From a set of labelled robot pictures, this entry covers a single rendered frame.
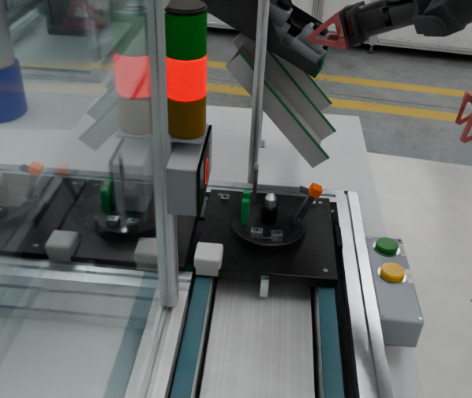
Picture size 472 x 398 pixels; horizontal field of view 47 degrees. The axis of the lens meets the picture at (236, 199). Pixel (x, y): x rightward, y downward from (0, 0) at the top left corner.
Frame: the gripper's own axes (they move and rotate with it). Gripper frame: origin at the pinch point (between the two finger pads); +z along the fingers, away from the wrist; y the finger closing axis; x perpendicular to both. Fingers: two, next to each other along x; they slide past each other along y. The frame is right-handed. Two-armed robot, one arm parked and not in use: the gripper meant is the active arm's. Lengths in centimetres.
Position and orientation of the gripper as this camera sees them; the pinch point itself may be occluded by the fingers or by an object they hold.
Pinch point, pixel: (316, 35)
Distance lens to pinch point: 111.3
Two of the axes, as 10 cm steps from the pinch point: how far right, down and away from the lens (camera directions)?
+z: -8.6, 1.2, 5.0
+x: 3.2, 8.9, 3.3
